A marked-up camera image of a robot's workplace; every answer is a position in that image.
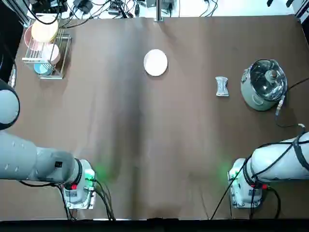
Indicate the blue bowl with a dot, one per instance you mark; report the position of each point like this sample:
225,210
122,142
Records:
42,68

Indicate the silver metal post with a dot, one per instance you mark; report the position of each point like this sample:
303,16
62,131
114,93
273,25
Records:
158,10

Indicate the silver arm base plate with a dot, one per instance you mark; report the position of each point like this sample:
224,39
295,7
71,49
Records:
233,193
90,204

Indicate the silver aluminium frame rail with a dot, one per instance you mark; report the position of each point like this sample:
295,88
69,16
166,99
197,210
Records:
301,12
25,18

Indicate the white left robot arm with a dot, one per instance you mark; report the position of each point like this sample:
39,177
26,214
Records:
14,154

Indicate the grey USB hub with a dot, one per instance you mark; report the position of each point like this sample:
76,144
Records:
116,8

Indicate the small pink bowl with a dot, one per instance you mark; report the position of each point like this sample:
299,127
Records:
55,54

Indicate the yellow plate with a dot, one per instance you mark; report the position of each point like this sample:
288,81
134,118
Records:
44,29

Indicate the glass pot lid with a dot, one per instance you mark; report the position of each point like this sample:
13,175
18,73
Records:
265,82

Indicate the pink plate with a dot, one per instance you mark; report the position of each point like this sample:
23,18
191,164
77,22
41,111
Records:
155,62

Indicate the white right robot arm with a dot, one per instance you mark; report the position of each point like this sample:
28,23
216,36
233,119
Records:
277,159

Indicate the salmon pink bowl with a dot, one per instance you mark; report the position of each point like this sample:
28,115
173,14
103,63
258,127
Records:
28,38

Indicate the black power adapter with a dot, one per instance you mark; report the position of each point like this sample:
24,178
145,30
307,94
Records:
83,6

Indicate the black electronic box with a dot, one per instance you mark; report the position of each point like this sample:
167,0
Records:
48,6

